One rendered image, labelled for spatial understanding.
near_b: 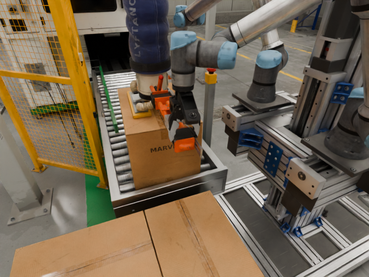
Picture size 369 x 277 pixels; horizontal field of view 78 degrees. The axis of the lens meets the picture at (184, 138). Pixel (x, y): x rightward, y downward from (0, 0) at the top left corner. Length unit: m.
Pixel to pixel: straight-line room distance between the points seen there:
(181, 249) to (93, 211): 1.10
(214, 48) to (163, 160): 0.76
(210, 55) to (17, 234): 1.95
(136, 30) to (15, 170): 1.37
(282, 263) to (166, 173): 0.85
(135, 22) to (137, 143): 0.57
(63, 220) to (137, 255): 1.08
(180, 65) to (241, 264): 0.87
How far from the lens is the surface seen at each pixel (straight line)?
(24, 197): 2.24
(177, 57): 0.70
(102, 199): 2.16
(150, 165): 1.27
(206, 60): 0.68
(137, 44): 1.23
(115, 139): 1.85
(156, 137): 1.17
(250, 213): 1.75
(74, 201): 2.23
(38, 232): 2.16
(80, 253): 1.25
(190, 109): 0.71
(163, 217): 1.26
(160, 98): 1.08
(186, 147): 0.79
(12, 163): 2.03
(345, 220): 1.99
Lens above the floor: 1.56
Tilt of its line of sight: 35 degrees down
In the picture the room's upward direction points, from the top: straight up
